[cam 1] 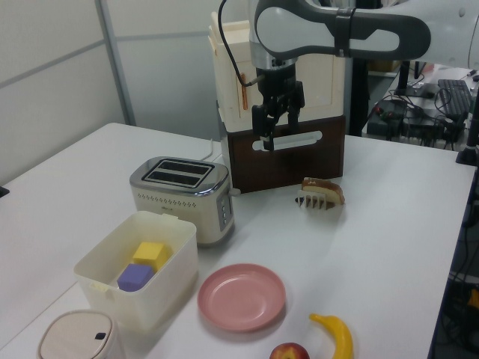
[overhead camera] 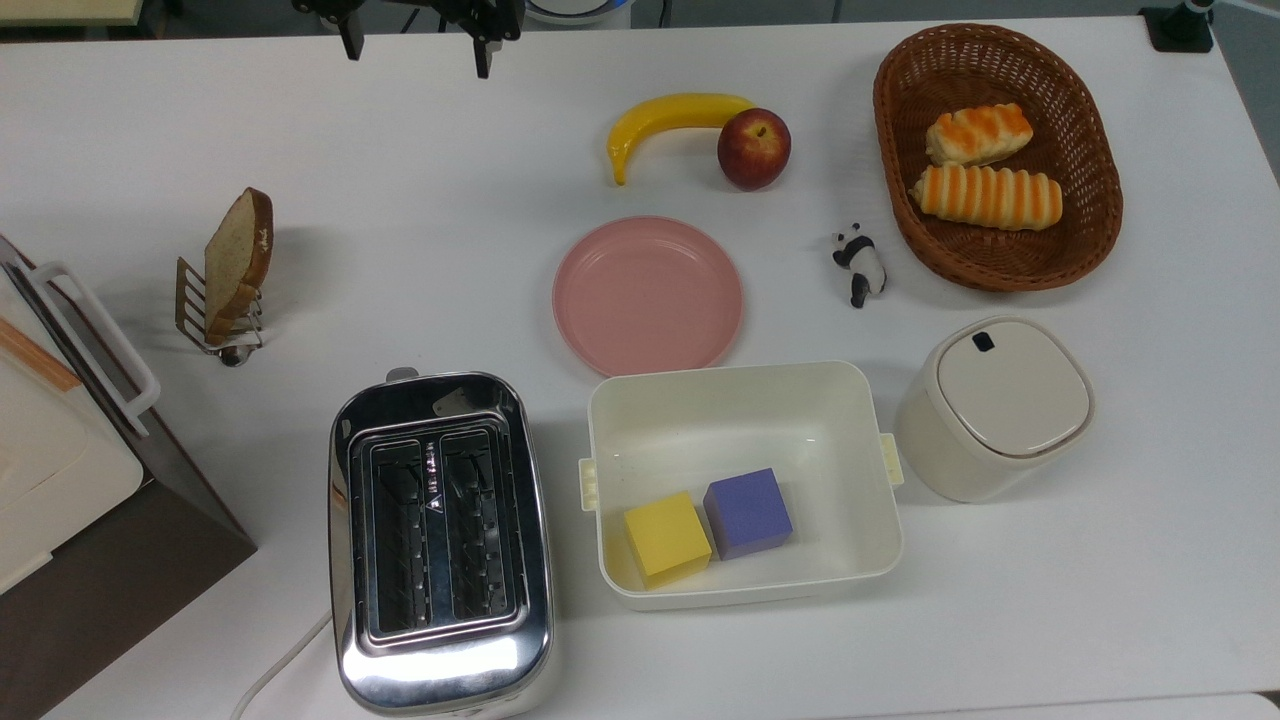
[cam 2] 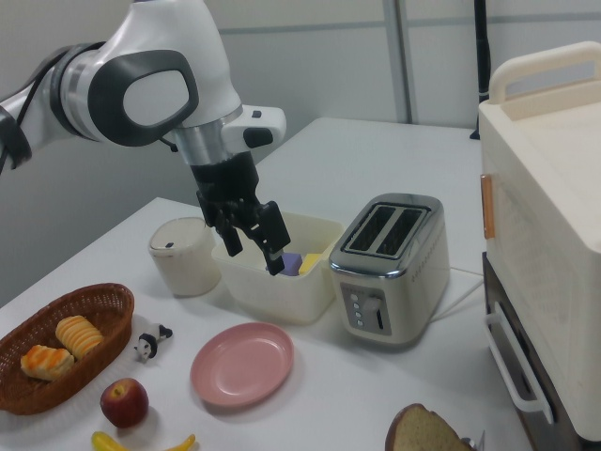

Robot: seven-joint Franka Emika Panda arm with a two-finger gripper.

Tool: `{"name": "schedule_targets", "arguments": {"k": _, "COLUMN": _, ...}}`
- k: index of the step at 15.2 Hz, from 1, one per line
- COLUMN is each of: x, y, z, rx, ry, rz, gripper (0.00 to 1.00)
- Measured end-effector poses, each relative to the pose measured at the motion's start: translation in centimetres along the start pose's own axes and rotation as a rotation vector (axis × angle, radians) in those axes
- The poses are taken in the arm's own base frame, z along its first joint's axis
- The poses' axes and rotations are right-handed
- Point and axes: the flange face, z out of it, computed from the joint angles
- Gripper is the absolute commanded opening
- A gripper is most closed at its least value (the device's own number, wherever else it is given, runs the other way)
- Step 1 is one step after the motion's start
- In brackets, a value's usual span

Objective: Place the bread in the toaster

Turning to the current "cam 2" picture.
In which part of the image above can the black background pole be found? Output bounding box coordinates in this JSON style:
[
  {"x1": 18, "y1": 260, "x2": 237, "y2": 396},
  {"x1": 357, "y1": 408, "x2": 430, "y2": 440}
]
[{"x1": 470, "y1": 0, "x2": 493, "y2": 140}]

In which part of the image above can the orange-patched bread roll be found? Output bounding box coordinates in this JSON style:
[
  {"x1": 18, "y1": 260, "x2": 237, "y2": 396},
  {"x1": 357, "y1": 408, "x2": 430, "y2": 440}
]
[{"x1": 20, "y1": 345, "x2": 76, "y2": 381}]

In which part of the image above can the brown wicker basket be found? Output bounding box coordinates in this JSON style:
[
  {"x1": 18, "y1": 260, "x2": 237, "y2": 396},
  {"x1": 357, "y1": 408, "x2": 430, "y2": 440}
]
[{"x1": 0, "y1": 282, "x2": 136, "y2": 415}]

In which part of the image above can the pink plate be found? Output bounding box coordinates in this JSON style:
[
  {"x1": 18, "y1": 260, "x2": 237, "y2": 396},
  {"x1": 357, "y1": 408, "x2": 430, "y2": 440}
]
[{"x1": 190, "y1": 321, "x2": 296, "y2": 408}]

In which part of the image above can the purple cube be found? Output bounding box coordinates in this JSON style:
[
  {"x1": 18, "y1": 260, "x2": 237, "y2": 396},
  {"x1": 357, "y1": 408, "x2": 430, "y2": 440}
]
[{"x1": 265, "y1": 252, "x2": 306, "y2": 277}]

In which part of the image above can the white toaster power cable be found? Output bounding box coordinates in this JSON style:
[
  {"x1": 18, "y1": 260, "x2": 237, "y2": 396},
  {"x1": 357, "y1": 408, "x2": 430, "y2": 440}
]
[{"x1": 434, "y1": 266, "x2": 485, "y2": 325}]

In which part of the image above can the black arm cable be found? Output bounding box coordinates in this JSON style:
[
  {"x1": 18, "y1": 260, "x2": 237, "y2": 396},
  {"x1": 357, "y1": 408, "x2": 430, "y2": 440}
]
[{"x1": 0, "y1": 46, "x2": 65, "y2": 175}]

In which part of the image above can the red apple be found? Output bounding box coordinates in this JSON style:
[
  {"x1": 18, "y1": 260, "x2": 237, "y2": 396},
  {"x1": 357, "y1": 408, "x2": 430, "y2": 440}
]
[{"x1": 100, "y1": 378, "x2": 150, "y2": 428}]

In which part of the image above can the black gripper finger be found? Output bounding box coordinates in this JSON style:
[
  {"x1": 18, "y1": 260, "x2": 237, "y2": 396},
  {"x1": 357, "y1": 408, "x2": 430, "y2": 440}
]
[
  {"x1": 237, "y1": 200, "x2": 291, "y2": 277},
  {"x1": 216, "y1": 201, "x2": 244, "y2": 257}
]

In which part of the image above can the cream plastic open box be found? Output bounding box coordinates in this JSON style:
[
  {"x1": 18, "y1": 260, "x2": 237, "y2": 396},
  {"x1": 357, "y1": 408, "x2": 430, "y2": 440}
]
[{"x1": 210, "y1": 210, "x2": 347, "y2": 326}]

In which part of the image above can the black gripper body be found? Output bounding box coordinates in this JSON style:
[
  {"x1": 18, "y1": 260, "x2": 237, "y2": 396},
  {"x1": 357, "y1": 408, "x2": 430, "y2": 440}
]
[{"x1": 190, "y1": 152, "x2": 262, "y2": 227}]

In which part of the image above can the sliced toast bread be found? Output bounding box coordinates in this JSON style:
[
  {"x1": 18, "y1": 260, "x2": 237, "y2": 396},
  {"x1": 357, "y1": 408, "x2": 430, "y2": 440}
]
[{"x1": 385, "y1": 403, "x2": 475, "y2": 451}]

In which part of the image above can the yellow banana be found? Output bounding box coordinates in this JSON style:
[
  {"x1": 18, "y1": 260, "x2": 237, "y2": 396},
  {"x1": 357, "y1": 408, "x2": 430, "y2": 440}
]
[{"x1": 91, "y1": 430, "x2": 196, "y2": 451}]

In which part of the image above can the panda figurine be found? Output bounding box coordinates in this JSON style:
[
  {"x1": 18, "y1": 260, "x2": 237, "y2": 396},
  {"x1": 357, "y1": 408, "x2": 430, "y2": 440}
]
[{"x1": 133, "y1": 323, "x2": 174, "y2": 364}]

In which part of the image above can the brown oven with white handle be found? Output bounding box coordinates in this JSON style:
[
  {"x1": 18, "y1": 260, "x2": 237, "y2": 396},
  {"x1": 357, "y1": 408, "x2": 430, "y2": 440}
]
[{"x1": 482, "y1": 252, "x2": 583, "y2": 451}]

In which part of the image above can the cream chrome two-slot toaster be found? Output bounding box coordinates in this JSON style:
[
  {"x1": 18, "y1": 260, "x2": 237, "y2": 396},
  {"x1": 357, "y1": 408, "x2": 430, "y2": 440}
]
[{"x1": 328, "y1": 193, "x2": 451, "y2": 351}]

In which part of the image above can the striped long bread roll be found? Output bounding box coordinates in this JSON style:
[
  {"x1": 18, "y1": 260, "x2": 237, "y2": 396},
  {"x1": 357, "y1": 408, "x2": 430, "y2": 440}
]
[{"x1": 54, "y1": 315, "x2": 104, "y2": 362}]

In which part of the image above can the cream lidded trash bin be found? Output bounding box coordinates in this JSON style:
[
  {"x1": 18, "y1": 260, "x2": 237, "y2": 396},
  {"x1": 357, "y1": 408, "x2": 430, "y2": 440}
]
[{"x1": 148, "y1": 216, "x2": 222, "y2": 297}]

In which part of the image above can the yellow cube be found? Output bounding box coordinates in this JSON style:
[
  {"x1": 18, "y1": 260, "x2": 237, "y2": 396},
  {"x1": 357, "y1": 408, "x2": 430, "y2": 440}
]
[{"x1": 299, "y1": 253, "x2": 325, "y2": 275}]

